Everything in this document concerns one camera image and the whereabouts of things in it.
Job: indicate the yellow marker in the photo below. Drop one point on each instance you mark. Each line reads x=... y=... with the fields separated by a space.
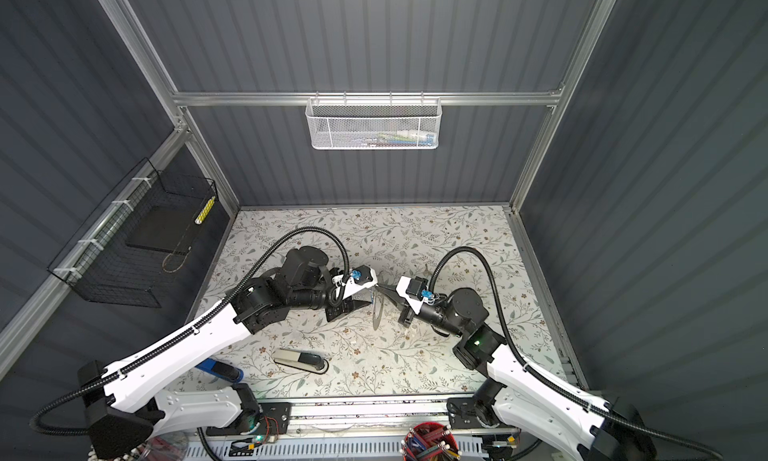
x=205 y=210

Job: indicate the grey black stapler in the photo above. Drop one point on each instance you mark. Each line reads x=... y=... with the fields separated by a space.
x=306 y=361

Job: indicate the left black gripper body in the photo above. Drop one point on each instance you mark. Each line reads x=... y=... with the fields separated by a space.
x=340 y=308

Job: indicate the black wire basket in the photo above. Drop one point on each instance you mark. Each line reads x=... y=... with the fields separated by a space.
x=134 y=253

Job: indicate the red pencil cup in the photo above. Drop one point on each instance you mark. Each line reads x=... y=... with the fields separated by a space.
x=429 y=441

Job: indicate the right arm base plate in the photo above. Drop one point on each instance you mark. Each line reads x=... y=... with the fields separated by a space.
x=462 y=415

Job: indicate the black foam pad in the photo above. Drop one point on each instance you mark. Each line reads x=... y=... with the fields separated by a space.
x=165 y=229

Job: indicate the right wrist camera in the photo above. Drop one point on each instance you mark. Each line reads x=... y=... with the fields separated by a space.
x=415 y=292

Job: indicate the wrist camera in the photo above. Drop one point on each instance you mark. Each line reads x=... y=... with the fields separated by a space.
x=359 y=279
x=415 y=292

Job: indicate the white wire mesh basket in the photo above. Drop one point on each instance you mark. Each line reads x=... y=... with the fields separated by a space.
x=374 y=123

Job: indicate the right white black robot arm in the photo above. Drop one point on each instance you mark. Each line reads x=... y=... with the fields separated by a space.
x=511 y=395

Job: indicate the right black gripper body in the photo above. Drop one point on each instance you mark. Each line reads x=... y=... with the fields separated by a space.
x=408 y=316

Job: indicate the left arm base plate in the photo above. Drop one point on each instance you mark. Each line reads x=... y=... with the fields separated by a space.
x=267 y=419

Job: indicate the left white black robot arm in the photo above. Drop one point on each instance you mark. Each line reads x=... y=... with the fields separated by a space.
x=138 y=405

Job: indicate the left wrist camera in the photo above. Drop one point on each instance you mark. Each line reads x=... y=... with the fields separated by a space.
x=359 y=279

